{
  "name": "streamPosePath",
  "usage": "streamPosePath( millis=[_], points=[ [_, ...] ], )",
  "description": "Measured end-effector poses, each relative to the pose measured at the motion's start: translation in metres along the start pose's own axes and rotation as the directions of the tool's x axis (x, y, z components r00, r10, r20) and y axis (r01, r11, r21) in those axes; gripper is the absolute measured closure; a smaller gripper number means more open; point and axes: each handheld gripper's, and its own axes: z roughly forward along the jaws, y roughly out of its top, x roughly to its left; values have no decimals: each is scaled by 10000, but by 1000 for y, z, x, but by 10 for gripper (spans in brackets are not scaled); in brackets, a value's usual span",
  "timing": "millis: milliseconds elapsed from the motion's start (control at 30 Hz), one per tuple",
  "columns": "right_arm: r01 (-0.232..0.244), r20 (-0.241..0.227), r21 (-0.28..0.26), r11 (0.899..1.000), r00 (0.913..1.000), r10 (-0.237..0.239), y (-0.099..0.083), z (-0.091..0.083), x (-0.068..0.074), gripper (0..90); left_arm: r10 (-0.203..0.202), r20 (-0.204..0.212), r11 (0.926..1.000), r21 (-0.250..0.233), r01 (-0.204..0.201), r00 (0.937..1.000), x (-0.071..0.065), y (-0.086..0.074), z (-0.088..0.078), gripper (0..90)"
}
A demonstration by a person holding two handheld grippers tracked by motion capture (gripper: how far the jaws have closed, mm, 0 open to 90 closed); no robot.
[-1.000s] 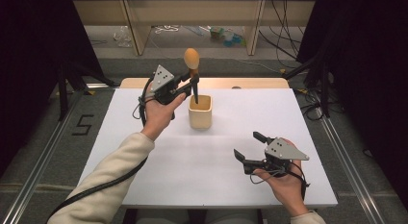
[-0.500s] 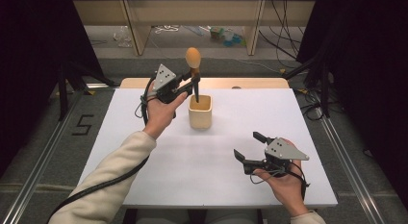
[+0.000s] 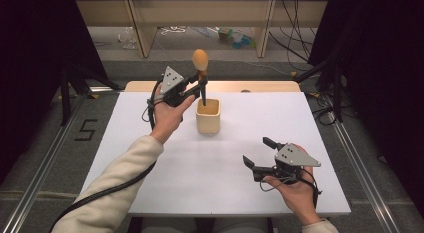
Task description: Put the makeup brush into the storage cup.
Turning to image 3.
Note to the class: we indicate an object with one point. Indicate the black curtain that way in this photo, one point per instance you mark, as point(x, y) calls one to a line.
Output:
point(383, 76)
point(30, 76)

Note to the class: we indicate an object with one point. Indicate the beige square cup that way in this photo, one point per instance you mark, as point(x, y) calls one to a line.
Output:
point(208, 121)

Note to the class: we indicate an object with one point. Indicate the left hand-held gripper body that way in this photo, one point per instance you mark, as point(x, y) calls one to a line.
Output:
point(171, 84)

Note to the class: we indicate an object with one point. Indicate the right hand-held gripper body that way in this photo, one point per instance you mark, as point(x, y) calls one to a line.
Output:
point(293, 158)

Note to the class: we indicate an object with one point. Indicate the person's left leg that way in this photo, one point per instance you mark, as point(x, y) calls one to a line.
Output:
point(166, 226)

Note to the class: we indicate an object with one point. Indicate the person's leg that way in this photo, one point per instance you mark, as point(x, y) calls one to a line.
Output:
point(166, 226)
point(240, 226)

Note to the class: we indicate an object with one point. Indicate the person's right leg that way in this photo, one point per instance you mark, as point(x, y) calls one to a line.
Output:
point(240, 226)

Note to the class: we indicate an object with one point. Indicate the metal floor rail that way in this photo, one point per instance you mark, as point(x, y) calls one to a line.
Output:
point(363, 173)
point(40, 179)

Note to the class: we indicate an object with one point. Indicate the colourful toy pile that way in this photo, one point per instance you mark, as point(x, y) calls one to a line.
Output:
point(233, 38)

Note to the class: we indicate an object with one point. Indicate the black metal stand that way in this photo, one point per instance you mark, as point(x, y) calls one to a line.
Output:
point(65, 99)
point(337, 96)

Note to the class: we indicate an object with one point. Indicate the light wooden shelf unit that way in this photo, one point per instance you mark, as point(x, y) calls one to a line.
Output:
point(233, 13)

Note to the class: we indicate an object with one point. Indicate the person's right hand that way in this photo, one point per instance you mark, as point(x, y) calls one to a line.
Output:
point(298, 196)

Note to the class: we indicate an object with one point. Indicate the white table cover board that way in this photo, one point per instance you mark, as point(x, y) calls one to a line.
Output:
point(216, 179)

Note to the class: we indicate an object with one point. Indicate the person's left hand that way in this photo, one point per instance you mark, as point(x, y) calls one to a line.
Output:
point(168, 121)

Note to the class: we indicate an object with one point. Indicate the clear plastic bag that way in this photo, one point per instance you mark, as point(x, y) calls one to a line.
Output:
point(128, 38)

